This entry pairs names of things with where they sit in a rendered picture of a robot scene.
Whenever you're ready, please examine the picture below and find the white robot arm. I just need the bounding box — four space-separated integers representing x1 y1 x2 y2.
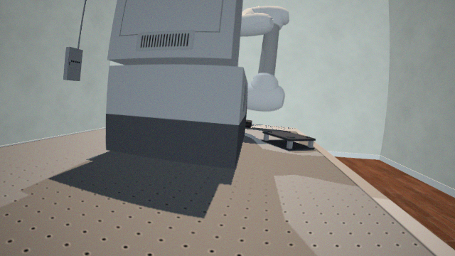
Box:
240 6 289 112

